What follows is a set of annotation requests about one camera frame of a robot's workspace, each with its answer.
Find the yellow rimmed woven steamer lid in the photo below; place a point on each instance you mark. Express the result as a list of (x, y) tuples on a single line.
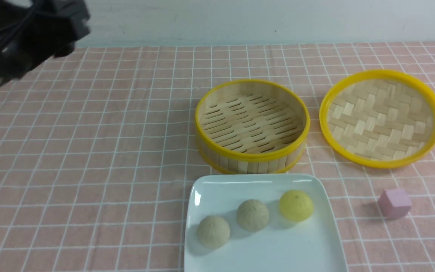
[(379, 118)]

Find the white square plate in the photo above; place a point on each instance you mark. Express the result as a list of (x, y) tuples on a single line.
[(313, 245)]

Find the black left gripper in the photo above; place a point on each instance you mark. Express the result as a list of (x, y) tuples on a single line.
[(31, 35)]

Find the yellow rimmed bamboo steamer basket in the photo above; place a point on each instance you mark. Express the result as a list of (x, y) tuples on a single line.
[(251, 126)]

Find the pink checkered tablecloth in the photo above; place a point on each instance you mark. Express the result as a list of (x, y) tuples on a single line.
[(98, 156)]

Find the yellow steamed bun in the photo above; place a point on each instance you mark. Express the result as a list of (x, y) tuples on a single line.
[(296, 206)]

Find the pink cube block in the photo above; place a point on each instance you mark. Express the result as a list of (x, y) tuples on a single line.
[(394, 203)]

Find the white steamed bun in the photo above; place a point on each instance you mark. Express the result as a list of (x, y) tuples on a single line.
[(213, 232), (252, 215)]

